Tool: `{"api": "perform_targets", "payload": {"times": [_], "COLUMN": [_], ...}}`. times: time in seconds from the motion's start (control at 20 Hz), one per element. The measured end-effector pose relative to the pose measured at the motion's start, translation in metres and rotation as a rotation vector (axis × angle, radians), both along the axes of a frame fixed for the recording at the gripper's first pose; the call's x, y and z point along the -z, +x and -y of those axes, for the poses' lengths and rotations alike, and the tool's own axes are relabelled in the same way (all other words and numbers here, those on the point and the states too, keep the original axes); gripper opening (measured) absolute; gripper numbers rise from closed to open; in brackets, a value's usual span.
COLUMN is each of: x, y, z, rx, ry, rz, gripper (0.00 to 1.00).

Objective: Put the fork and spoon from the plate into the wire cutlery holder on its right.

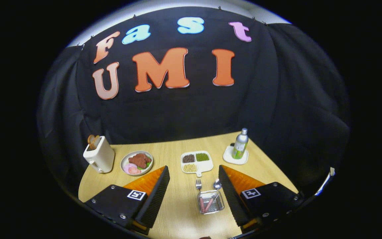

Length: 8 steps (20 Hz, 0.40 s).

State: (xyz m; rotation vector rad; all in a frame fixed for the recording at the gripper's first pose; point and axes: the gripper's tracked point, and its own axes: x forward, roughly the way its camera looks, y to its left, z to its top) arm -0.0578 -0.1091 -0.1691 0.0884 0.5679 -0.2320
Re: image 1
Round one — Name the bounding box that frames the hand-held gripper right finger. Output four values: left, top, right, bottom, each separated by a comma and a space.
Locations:
218, 165, 306, 234

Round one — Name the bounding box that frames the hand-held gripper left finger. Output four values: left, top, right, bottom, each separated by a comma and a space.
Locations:
84, 165, 171, 236

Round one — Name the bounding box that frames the spoon with red checked handle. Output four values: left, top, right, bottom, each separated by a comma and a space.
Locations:
204, 179, 223, 213

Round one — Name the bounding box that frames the fork with red checked handle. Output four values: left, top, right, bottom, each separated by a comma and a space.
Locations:
196, 178, 208, 213

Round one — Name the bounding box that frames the oval plate of meat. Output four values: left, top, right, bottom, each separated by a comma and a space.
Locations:
120, 150, 154, 176

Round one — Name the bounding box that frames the white square plate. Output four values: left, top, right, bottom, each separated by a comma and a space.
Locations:
223, 145, 249, 165

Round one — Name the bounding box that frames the white divided dish of beans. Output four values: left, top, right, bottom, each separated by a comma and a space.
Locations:
181, 151, 214, 178

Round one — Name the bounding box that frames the green labelled bottle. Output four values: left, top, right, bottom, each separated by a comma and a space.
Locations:
231, 128, 249, 160

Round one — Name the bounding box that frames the white toaster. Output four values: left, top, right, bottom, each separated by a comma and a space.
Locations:
83, 135, 115, 174

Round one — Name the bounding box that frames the toast slice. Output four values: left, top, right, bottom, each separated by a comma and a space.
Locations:
87, 134, 101, 151

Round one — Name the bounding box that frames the metal wire cutlery basket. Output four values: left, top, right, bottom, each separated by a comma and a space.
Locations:
197, 189, 225, 215

